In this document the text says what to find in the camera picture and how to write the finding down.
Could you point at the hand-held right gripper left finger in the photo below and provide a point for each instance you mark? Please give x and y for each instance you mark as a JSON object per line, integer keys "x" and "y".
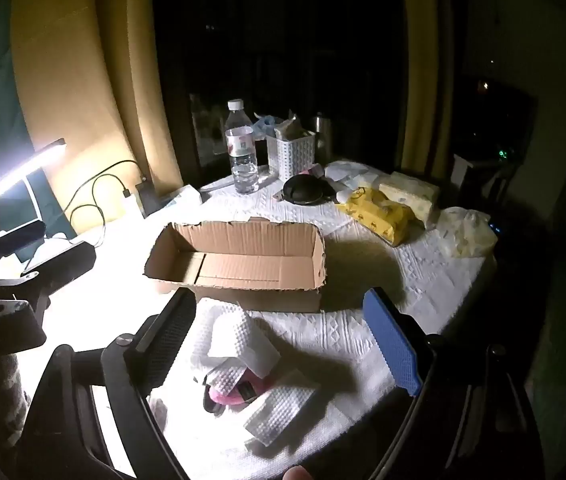
{"x": 175, "y": 332}

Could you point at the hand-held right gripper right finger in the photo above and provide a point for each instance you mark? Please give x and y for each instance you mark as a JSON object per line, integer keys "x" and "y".
{"x": 392, "y": 342}

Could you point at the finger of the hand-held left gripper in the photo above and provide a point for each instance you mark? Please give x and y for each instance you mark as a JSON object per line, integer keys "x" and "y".
{"x": 23, "y": 237}
{"x": 65, "y": 260}

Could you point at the white waffle towel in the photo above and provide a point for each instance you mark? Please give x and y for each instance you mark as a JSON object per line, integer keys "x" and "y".
{"x": 283, "y": 407}
{"x": 240, "y": 340}

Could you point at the pink plush item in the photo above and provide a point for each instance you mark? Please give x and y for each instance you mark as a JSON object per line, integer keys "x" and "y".
{"x": 230, "y": 392}

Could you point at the cardboard box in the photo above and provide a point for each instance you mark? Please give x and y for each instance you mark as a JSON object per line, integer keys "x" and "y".
{"x": 258, "y": 262}

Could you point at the person's right hand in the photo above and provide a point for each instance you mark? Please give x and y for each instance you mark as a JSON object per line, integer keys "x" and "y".
{"x": 298, "y": 474}

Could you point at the white embossed tablecloth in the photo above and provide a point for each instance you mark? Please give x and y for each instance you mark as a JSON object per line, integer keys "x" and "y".
{"x": 343, "y": 330}

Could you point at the lit desk lamp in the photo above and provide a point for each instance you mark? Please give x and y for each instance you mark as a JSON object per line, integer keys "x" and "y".
{"x": 23, "y": 172}

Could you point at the white power bank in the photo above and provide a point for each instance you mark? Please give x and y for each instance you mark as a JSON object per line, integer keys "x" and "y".
{"x": 133, "y": 206}

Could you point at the grey charger adapter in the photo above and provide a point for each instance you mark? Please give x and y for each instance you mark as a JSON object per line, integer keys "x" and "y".
{"x": 147, "y": 197}

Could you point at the yellow tissue pack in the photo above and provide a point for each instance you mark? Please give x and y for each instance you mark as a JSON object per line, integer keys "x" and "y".
{"x": 378, "y": 215}

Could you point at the crumpled clear plastic bag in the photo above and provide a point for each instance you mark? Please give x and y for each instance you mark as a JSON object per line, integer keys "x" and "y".
{"x": 465, "y": 232}

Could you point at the small white box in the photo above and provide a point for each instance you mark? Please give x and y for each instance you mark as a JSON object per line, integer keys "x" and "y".
{"x": 183, "y": 197}

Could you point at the pale tissue pack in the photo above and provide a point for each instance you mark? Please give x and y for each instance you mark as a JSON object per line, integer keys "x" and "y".
{"x": 413, "y": 195}

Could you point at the small white oval object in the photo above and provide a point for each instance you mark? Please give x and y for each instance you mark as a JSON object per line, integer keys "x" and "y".
{"x": 344, "y": 196}

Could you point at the black round pouch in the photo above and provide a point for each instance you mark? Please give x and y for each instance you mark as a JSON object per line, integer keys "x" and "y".
{"x": 308, "y": 191}

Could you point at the white flat packets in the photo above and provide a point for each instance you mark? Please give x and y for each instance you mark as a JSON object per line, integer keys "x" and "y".
{"x": 350, "y": 172}

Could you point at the yellow curtain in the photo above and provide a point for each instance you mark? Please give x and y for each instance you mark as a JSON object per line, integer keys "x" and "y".
{"x": 423, "y": 60}
{"x": 78, "y": 60}

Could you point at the clear plastic water bottle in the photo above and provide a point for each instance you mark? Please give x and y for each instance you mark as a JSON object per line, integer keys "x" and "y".
{"x": 241, "y": 155}

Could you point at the white woven plastic basket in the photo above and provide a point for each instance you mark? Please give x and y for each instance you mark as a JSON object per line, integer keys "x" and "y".
{"x": 290, "y": 157}

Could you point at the metal thermos flask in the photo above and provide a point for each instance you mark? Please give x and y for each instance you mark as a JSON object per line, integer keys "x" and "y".
{"x": 322, "y": 137}

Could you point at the blue plastic bag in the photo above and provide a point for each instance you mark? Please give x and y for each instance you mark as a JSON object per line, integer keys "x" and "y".
{"x": 267, "y": 125}

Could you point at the packets in basket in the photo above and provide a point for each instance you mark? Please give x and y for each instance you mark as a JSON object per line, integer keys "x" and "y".
{"x": 290, "y": 125}

